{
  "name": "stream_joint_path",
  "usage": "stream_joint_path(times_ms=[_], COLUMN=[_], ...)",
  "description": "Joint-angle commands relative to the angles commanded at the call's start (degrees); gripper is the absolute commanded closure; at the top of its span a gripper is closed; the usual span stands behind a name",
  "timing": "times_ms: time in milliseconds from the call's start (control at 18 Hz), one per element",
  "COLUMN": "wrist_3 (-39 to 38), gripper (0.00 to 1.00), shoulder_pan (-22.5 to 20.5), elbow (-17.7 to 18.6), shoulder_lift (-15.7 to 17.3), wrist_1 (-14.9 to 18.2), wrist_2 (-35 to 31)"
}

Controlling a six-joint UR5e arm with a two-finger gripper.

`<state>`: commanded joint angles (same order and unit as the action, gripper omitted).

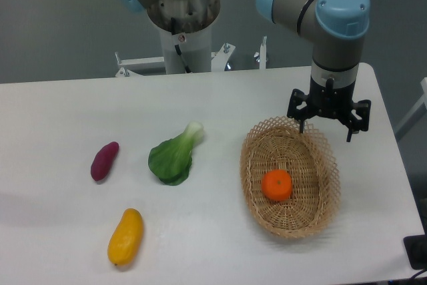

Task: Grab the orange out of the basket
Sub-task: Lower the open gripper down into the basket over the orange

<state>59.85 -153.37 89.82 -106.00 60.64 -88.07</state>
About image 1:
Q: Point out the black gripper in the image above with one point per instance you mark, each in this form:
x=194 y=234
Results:
x=332 y=103

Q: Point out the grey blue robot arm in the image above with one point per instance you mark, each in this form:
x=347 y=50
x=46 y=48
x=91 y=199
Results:
x=336 y=29

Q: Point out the woven wicker basket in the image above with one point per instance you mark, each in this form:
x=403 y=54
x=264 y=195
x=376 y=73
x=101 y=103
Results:
x=277 y=143

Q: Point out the orange fruit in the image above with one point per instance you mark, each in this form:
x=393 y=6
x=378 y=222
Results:
x=276 y=185

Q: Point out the black device at edge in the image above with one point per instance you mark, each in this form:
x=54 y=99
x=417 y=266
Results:
x=416 y=251

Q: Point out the green bok choy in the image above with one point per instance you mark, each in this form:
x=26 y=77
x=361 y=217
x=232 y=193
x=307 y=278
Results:
x=171 y=160

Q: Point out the purple sweet potato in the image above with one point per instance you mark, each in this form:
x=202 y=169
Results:
x=103 y=161

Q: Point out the yellow mango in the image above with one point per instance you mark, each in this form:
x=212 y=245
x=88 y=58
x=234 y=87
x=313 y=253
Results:
x=126 y=239

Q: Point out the white frame at right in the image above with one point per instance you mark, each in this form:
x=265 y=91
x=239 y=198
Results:
x=413 y=115

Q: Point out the white metal base frame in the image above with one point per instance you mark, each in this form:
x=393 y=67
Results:
x=219 y=61

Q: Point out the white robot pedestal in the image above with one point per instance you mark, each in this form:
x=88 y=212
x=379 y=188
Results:
x=179 y=50

